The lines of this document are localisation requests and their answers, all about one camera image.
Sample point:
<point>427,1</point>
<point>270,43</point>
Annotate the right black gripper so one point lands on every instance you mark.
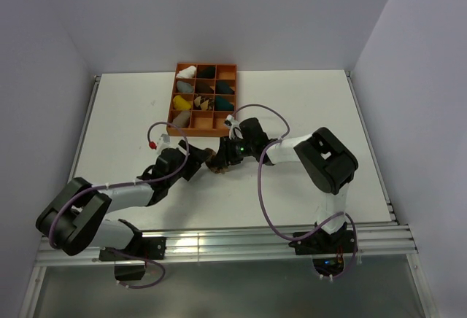
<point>225,153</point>

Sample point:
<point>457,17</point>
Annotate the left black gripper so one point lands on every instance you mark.
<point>196,157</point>

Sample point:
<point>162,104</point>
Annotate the brown argyle sock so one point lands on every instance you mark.
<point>217,162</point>

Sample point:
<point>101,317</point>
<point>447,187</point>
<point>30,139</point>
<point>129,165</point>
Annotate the tan sock with maroon cuff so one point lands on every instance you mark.
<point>181,119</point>

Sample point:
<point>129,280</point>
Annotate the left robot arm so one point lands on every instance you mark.
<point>76,218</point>

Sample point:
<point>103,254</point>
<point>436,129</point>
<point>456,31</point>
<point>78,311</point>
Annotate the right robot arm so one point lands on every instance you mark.
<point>329,164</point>

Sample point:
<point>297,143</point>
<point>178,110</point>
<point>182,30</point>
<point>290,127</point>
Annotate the teal rolled sock lower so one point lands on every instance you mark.
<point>222,104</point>

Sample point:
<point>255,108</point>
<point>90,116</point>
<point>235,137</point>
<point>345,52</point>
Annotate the teal rolled sock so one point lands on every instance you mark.
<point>224,87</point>
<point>222,104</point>

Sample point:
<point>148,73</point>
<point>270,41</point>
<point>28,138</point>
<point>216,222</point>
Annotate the yellow rolled sock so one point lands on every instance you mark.
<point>182,103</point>

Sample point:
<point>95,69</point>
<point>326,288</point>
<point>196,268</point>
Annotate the argyle rolled sock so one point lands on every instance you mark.
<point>203,103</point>

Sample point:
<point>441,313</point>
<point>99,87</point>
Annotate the teal rolled sock upper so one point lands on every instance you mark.
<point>224,87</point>

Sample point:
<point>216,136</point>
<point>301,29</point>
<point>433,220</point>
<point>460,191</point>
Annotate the orange wooden compartment tray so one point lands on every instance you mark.
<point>206,123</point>

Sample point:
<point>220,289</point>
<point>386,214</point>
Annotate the dark brown rolled sock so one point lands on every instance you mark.
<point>205,87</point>

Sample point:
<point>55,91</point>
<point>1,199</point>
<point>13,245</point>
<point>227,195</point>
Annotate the grey rolled sock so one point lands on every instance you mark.
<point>184,87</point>

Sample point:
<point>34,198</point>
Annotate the dark green rolled sock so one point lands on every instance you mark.
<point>206,71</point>

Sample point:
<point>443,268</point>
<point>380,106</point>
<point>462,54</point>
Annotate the white rolled sock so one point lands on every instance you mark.
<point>187,73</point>

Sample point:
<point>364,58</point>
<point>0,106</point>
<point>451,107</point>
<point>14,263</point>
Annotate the aluminium table frame rail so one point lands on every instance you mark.
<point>237,245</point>

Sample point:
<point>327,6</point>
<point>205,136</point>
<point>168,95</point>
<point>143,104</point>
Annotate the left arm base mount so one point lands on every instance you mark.
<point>131,263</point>

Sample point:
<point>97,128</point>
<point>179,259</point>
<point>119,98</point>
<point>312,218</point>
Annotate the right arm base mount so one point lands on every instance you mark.
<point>322,243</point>

